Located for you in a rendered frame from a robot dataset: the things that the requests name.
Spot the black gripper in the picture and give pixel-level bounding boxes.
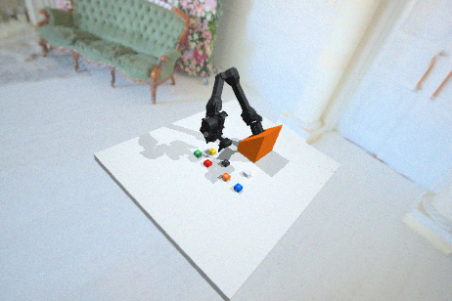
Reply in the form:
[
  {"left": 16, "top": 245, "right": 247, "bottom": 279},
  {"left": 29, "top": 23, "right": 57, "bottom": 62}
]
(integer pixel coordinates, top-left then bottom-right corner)
[{"left": 200, "top": 126, "right": 232, "bottom": 152}]

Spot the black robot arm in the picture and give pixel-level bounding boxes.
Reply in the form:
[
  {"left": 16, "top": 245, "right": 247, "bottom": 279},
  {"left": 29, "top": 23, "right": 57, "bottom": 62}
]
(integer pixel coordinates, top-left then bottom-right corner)
[{"left": 202, "top": 66, "right": 266, "bottom": 143}]

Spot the blue block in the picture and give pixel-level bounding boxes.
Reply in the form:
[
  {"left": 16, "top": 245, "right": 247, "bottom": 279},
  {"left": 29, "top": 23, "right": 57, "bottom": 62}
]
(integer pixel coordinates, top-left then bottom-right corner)
[{"left": 234, "top": 183, "right": 243, "bottom": 192}]

